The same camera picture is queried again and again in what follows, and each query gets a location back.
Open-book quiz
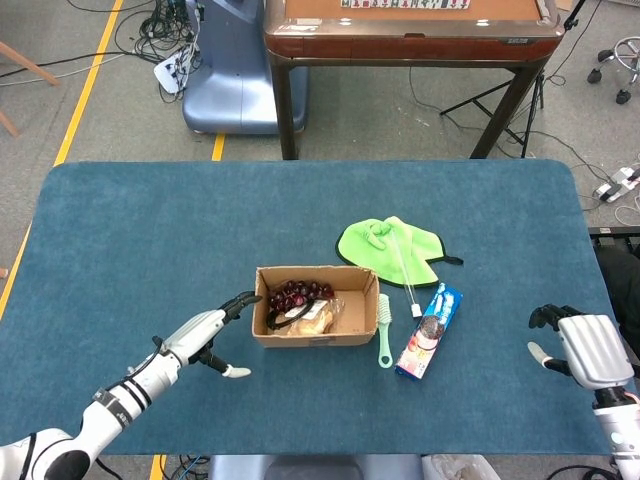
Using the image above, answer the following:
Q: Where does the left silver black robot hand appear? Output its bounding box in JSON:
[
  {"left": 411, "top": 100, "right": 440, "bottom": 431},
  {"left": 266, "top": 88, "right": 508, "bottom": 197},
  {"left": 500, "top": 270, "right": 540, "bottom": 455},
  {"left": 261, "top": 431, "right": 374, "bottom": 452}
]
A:
[{"left": 152, "top": 291, "right": 263, "bottom": 380}]

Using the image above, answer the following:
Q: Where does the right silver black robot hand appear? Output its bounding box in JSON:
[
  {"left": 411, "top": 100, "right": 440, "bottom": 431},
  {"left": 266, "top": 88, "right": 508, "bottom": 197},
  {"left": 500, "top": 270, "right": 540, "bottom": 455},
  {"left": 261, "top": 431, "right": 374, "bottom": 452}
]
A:
[{"left": 527, "top": 303, "right": 636, "bottom": 391}]

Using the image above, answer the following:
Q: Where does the cardboard box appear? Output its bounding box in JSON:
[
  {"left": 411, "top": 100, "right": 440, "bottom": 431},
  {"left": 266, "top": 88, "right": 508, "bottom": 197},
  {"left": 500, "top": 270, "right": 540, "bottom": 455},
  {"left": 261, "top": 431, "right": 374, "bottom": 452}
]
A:
[{"left": 251, "top": 265, "right": 381, "bottom": 350}]

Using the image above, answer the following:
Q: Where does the blue cookie package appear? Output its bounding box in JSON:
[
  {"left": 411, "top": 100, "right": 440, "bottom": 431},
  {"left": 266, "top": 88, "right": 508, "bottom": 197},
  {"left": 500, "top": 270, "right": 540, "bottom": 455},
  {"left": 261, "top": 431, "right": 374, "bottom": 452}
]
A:
[{"left": 394, "top": 282, "right": 464, "bottom": 383}]

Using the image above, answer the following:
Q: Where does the clear white-tipped stick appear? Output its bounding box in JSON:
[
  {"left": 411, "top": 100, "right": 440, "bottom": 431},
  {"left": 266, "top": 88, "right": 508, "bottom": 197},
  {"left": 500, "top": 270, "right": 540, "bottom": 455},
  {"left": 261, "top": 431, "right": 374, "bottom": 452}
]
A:
[{"left": 391, "top": 224, "right": 422, "bottom": 319}]

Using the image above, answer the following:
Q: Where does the black bulky bag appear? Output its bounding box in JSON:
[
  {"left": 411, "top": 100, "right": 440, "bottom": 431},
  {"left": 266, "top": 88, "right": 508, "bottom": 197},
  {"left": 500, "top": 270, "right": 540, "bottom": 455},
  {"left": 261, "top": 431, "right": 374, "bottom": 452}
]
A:
[{"left": 588, "top": 226, "right": 640, "bottom": 351}]

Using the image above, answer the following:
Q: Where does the black hair band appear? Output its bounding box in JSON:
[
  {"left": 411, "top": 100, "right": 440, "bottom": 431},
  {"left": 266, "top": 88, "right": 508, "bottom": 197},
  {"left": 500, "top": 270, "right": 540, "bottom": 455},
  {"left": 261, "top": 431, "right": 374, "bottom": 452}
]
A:
[{"left": 265, "top": 299, "right": 321, "bottom": 331}]

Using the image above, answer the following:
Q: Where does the dark red grape bunch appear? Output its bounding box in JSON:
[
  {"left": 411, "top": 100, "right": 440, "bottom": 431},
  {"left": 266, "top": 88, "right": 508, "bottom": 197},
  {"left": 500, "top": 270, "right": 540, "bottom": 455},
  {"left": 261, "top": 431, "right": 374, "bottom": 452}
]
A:
[{"left": 268, "top": 279, "right": 336, "bottom": 311}]

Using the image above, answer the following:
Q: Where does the bread in clear plastic bag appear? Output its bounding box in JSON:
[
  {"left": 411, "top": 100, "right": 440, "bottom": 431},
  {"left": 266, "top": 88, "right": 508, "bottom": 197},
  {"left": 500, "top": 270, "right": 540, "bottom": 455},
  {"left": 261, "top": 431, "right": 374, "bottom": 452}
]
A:
[{"left": 279, "top": 298, "right": 347, "bottom": 335}]

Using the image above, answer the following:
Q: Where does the blue felt table cover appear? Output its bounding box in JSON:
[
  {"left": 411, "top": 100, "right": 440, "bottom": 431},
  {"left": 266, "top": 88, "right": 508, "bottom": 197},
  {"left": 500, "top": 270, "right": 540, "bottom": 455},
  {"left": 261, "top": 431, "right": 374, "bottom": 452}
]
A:
[{"left": 0, "top": 159, "right": 636, "bottom": 456}]

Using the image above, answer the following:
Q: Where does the white grey floor power strip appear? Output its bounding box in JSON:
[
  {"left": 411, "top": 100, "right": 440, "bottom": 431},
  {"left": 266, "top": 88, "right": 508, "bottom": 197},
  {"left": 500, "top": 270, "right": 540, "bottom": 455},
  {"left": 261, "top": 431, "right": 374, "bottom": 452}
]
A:
[{"left": 593, "top": 167, "right": 640, "bottom": 204}]

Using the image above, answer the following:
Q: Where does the white plastic bin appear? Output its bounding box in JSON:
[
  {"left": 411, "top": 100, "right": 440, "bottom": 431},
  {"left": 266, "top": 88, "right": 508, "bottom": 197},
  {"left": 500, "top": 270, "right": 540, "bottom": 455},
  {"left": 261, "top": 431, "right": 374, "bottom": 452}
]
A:
[{"left": 422, "top": 453, "right": 499, "bottom": 480}]

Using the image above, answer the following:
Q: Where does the grey blue robot torso base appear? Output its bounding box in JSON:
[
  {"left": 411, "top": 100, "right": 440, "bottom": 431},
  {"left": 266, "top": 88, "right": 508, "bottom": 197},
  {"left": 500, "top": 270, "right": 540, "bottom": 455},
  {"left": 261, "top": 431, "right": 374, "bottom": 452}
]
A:
[{"left": 207, "top": 454, "right": 424, "bottom": 480}]

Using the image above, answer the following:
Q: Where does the bright green cleaning cloth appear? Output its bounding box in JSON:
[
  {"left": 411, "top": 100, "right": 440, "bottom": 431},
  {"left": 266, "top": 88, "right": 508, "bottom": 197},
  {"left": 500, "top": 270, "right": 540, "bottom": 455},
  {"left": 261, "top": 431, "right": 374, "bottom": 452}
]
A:
[{"left": 334, "top": 215, "right": 465, "bottom": 290}]

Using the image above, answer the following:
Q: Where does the mint green scrub brush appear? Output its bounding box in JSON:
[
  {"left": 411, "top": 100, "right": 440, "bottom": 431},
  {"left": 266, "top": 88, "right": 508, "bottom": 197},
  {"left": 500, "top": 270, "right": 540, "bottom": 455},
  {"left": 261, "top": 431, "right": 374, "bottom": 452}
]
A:
[{"left": 375, "top": 293, "right": 395, "bottom": 370}]

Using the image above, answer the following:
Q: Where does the black tripod stand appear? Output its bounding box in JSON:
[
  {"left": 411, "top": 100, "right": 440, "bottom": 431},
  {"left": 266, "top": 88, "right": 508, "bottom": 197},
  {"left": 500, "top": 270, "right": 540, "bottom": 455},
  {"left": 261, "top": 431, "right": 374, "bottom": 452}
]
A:
[{"left": 439, "top": 0, "right": 587, "bottom": 159}]

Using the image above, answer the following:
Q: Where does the white power strip with plugs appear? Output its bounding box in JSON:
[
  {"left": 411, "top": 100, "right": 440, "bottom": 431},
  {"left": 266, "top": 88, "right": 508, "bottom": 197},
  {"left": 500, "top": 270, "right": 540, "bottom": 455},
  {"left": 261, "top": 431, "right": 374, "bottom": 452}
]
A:
[{"left": 153, "top": 47, "right": 199, "bottom": 94}]

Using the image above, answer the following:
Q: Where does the chrome stool with casters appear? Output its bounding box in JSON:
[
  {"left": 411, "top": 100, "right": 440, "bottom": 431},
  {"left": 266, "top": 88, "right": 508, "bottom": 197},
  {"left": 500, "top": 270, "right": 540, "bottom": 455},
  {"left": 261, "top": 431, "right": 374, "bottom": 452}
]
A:
[{"left": 587, "top": 37, "right": 640, "bottom": 105}]

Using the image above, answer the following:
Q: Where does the wooden pole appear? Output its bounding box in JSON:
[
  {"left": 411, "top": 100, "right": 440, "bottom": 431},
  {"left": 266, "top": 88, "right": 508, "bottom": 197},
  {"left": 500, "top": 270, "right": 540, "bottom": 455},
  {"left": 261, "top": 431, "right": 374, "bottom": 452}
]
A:
[{"left": 0, "top": 41, "right": 61, "bottom": 87}]

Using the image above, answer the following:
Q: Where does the brown mahjong table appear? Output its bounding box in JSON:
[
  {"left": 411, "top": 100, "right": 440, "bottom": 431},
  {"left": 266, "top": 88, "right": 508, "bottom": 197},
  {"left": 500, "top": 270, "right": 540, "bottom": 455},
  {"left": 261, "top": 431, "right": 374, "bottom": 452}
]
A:
[{"left": 263, "top": 0, "right": 566, "bottom": 160}]

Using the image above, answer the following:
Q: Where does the face-up mahjong tile row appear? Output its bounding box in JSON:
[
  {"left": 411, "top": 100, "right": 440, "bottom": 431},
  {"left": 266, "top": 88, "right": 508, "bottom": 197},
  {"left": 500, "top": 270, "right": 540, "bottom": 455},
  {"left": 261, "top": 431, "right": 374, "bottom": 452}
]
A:
[{"left": 341, "top": 0, "right": 471, "bottom": 10}]

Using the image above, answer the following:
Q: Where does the black blue cable cluster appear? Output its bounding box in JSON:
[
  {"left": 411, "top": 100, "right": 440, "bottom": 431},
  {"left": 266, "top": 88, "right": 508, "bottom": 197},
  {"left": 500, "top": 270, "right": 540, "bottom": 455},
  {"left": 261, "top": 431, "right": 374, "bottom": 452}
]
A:
[{"left": 159, "top": 453, "right": 211, "bottom": 480}]

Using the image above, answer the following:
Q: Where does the thin black floor cable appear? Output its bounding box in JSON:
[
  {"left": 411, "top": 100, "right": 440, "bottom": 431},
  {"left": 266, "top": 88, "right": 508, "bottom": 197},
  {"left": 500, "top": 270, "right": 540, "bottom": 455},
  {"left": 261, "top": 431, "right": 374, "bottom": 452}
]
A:
[{"left": 408, "top": 67, "right": 614, "bottom": 199}]

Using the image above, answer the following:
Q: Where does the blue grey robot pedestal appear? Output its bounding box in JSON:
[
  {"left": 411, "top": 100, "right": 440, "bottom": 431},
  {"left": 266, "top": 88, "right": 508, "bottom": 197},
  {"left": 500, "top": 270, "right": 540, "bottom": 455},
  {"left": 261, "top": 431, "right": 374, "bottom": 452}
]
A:
[{"left": 182, "top": 0, "right": 310, "bottom": 135}]

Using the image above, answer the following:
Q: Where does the long black floor cable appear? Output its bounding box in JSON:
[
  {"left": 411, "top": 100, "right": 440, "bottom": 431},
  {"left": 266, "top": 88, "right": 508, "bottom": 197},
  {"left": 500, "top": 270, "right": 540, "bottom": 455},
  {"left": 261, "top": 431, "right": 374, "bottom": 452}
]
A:
[{"left": 0, "top": 49, "right": 156, "bottom": 81}]

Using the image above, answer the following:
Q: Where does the tangled black cable bundle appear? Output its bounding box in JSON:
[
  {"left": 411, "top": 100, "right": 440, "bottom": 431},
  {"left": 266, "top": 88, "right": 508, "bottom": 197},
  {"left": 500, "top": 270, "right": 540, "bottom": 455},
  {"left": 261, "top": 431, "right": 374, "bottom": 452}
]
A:
[{"left": 64, "top": 0, "right": 202, "bottom": 104}]

